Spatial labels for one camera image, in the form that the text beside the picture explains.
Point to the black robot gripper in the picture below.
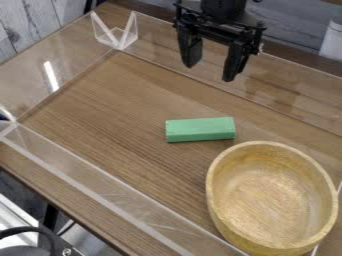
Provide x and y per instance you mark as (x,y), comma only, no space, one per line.
(222,21)

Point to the black metal bracket with bolt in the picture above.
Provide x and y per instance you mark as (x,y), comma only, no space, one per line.
(63,248)

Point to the clear acrylic tray walls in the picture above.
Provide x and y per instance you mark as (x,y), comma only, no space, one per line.
(88,95)

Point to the black table leg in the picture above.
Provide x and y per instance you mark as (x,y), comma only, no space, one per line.
(51,215)

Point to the light wooden bowl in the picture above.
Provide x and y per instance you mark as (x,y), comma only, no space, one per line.
(271,199)

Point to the white cylindrical container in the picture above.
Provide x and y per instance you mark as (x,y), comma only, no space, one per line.
(331,44)

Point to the green rectangular block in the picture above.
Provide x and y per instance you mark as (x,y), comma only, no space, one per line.
(200,129)

